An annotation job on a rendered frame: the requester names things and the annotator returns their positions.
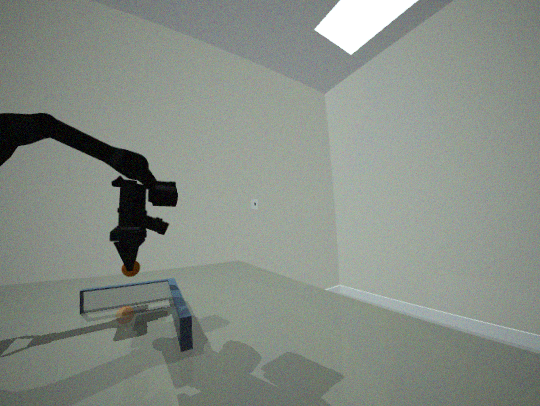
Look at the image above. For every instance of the brown ball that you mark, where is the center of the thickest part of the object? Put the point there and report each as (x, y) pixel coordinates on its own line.
(136, 269)

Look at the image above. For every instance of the translucent orange ball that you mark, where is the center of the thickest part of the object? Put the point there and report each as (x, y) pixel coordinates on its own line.
(125, 314)

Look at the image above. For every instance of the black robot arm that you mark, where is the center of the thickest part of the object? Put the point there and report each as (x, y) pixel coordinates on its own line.
(24, 129)

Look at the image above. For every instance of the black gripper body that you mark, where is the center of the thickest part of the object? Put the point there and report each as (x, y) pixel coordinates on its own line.
(129, 218)

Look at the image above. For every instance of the clear l-shaped low wall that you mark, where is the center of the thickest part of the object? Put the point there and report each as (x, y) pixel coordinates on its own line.
(101, 300)

